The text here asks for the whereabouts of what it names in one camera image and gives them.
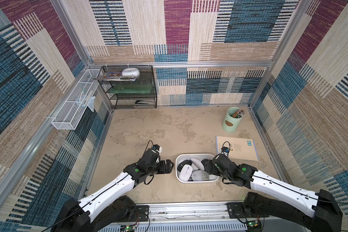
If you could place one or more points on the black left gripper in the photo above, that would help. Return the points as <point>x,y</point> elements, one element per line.
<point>168,168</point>

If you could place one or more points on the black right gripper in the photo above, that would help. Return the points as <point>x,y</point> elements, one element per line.
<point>211,165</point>

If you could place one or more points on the grey white mouse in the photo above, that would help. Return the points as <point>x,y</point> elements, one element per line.
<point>200,175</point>

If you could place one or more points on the white plastic storage box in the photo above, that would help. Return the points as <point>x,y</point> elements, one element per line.
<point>204,158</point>

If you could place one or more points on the black Lecoo mouse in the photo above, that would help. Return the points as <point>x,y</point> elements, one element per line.
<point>183,163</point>

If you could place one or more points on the white slim mouse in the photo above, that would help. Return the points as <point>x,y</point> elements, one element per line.
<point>197,164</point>

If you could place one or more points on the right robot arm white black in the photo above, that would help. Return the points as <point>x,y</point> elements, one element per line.
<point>317,211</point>

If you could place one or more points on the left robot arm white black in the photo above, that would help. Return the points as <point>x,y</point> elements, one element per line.
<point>109,204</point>

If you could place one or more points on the beige notebook blue spine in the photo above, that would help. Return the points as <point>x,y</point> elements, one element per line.
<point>239,148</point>

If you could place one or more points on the mint green pencil cup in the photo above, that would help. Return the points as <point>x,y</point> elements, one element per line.
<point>230,124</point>

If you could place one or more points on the bundle of pencils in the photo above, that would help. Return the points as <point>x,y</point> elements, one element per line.
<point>238,114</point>

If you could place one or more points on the black stapler bottom shelf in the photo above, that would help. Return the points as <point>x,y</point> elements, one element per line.
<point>141,102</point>

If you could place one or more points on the green folder on shelf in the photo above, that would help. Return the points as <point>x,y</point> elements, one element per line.
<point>131,89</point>

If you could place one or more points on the magazine on top shelf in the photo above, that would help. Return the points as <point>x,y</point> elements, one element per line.
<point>115,76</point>

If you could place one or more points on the white round device on shelf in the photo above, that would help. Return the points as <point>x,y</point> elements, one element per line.
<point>131,72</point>

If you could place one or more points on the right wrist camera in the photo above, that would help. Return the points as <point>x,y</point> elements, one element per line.
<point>225,151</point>

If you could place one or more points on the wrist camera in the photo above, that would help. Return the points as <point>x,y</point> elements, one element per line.
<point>157,148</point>
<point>225,151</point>

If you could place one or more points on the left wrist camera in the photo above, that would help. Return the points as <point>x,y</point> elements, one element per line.
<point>157,148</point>

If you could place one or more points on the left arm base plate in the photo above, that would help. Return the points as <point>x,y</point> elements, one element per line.
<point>138,213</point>

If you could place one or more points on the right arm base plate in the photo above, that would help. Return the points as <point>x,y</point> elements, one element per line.
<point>238,210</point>

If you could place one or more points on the black wire shelf rack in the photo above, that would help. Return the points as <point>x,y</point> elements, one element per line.
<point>127,101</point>

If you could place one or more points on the white wire wall basket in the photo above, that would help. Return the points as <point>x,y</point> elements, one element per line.
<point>81,98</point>

